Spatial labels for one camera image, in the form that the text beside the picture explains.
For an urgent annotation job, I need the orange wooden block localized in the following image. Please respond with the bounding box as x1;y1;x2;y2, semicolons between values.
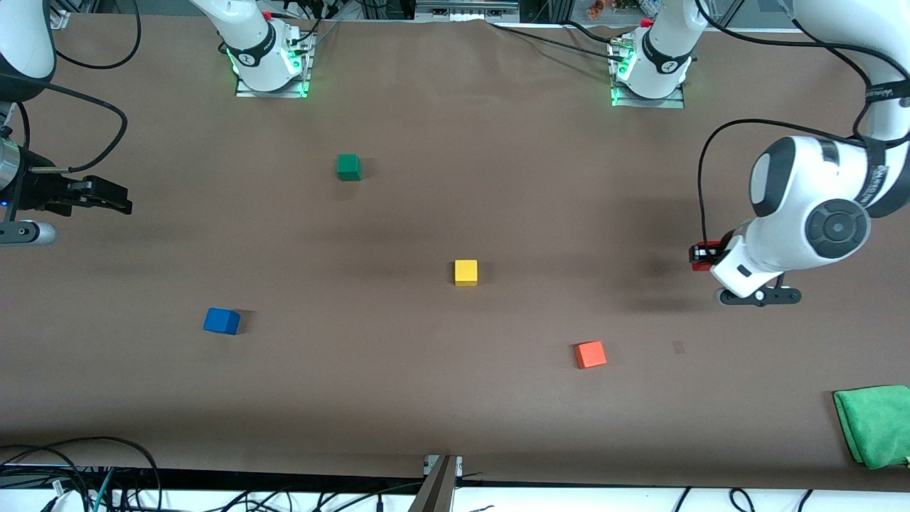
574;341;607;370

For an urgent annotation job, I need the brown paper table cover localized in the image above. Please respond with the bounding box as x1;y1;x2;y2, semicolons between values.
0;14;910;491

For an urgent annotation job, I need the grey metal box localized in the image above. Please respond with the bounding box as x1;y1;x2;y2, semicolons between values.
416;0;520;22

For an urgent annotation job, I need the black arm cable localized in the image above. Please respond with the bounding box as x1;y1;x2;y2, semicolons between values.
28;0;143;174
695;0;910;247

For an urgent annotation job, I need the black base power cable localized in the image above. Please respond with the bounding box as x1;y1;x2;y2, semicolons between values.
489;21;628;63

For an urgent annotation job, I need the red wooden block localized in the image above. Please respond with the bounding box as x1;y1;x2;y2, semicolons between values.
693;240;723;273

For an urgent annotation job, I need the teal cable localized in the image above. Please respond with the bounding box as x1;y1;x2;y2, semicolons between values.
92;468;114;512

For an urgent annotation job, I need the blue wooden block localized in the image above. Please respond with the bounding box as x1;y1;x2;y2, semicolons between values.
203;308;241;335

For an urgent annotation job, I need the green folded cloth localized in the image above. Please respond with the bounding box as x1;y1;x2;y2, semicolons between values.
833;385;910;470

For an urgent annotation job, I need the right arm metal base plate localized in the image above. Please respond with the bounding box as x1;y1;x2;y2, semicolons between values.
235;28;311;98

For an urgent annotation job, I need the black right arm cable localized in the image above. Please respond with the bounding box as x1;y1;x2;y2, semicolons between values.
28;0;143;174

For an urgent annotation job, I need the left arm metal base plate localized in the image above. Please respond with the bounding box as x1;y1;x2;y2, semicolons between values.
610;39;685;109

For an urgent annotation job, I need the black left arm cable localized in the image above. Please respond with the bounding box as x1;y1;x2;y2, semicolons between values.
695;0;910;247

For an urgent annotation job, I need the black looped cable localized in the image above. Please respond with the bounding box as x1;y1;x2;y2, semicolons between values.
0;435;163;512

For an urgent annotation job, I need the grey aluminium profile beam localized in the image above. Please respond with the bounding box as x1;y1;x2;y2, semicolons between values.
409;457;459;512

